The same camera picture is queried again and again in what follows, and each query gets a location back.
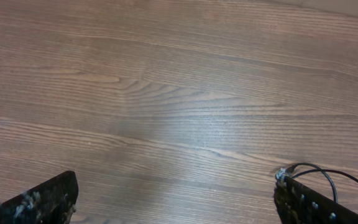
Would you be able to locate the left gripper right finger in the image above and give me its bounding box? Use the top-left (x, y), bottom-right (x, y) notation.
top-left (273, 168), bottom-right (358, 224)

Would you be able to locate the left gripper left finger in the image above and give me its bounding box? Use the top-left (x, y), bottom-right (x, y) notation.
top-left (0, 170), bottom-right (79, 224)

